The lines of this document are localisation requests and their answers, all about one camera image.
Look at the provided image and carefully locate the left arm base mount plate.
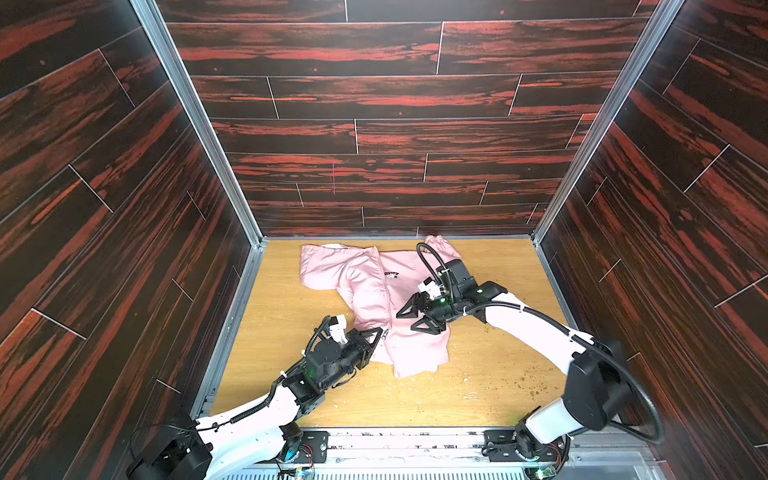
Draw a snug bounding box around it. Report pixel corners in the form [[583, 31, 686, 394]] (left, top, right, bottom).
[[278, 430, 330, 465]]

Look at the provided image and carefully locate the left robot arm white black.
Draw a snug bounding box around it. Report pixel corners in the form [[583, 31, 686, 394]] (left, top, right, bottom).
[[126, 317, 383, 479]]

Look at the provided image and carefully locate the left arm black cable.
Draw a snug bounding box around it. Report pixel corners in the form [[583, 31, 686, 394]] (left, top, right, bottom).
[[128, 316, 337, 457]]

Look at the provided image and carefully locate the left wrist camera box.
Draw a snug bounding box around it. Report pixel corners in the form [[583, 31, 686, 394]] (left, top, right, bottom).
[[327, 315, 348, 345]]

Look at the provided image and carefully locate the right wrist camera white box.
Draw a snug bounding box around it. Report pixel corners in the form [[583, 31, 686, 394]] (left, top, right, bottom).
[[418, 278, 443, 300]]

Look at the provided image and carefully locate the pink zip jacket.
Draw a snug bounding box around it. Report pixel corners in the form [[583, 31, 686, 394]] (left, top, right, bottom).
[[299, 244, 450, 378]]

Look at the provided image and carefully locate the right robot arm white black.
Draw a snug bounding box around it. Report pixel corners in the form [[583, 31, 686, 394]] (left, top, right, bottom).
[[396, 260, 632, 461]]

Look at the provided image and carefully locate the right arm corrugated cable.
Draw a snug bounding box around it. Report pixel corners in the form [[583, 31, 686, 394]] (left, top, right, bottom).
[[415, 242, 666, 446]]

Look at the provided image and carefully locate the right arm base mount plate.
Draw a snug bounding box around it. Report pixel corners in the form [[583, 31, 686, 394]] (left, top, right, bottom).
[[481, 429, 571, 464]]

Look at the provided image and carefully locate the aluminium front rail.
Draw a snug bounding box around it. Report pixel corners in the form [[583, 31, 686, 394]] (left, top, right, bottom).
[[221, 427, 669, 479]]

